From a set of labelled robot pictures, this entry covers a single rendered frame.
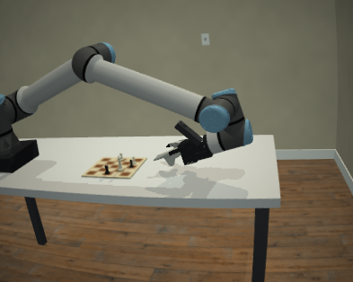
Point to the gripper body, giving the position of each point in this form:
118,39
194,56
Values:
193,152

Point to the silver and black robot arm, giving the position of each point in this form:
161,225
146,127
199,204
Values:
225,130

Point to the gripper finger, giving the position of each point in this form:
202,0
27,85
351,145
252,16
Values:
171,155
174,144

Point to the brown and cream chessboard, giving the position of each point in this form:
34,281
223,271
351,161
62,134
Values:
98,169

